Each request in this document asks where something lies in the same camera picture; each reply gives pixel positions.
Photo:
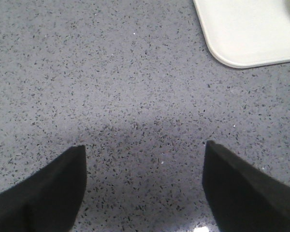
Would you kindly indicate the cream rectangular plastic tray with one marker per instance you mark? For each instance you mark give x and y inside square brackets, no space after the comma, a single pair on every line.
[246,33]

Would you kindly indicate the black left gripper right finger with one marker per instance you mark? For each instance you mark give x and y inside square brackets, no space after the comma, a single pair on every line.
[241,197]

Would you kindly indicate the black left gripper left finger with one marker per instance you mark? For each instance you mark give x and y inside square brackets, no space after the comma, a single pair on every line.
[49,200]

